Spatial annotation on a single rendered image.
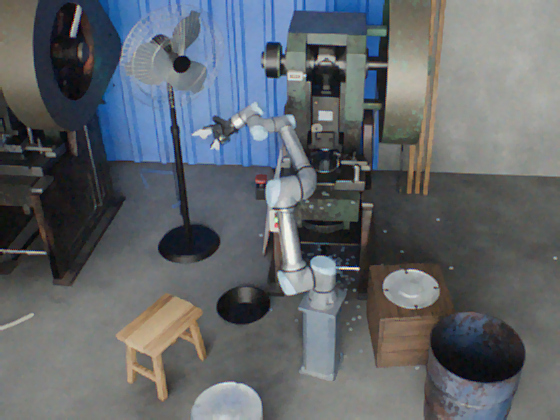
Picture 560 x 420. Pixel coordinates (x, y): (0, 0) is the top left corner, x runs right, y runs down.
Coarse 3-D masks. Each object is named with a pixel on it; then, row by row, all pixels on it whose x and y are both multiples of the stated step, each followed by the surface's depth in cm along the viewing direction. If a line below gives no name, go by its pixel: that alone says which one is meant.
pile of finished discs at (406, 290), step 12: (396, 276) 335; (408, 276) 335; (420, 276) 335; (384, 288) 327; (396, 288) 327; (408, 288) 326; (420, 288) 327; (432, 288) 328; (396, 300) 319; (408, 300) 320; (420, 300) 320; (432, 300) 320
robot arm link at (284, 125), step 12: (276, 120) 303; (288, 120) 305; (288, 132) 300; (288, 144) 296; (300, 144) 298; (300, 156) 291; (300, 168) 287; (312, 168) 288; (312, 180) 283; (312, 192) 284
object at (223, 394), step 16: (224, 384) 276; (240, 384) 276; (208, 400) 268; (224, 400) 268; (240, 400) 269; (256, 400) 269; (192, 416) 261; (208, 416) 262; (224, 416) 261; (240, 416) 262
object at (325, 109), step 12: (312, 96) 329; (324, 96) 329; (336, 96) 330; (312, 108) 332; (324, 108) 331; (336, 108) 331; (312, 120) 335; (324, 120) 335; (336, 120) 335; (312, 132) 339; (324, 132) 337; (336, 132) 339; (312, 144) 343; (324, 144) 339; (336, 144) 343
